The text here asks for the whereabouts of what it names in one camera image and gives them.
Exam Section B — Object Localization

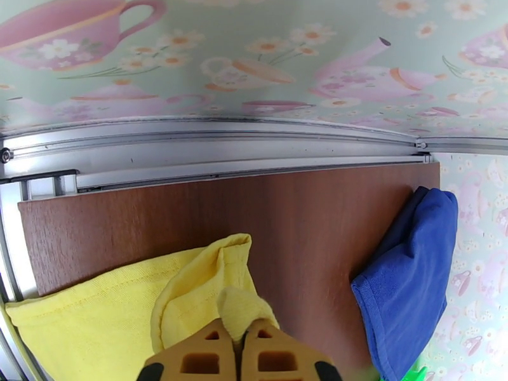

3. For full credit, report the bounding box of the yellow towel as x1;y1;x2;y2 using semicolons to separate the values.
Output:
4;232;281;381

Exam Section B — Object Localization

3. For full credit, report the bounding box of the aluminium table side rail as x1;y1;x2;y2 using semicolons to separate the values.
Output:
0;117;434;194

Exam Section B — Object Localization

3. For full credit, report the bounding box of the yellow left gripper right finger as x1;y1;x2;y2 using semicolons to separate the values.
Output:
242;318;342;381

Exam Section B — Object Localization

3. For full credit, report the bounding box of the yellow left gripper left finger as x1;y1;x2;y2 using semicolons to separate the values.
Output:
137;318;239;381

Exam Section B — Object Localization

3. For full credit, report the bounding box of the green plastic basket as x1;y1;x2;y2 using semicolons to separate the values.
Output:
401;366;429;381

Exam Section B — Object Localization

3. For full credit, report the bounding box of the blue folded towel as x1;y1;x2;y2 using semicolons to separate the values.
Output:
350;186;459;381

